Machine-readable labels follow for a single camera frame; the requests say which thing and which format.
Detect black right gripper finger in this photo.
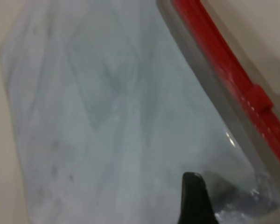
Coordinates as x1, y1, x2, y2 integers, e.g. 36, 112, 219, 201
177, 172, 217, 224

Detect clear plastic zipper bag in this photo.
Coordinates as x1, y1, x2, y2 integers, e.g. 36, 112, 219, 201
0, 0, 280, 224

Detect red zipper slider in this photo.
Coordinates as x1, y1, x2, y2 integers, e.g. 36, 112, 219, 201
248, 85, 275, 112

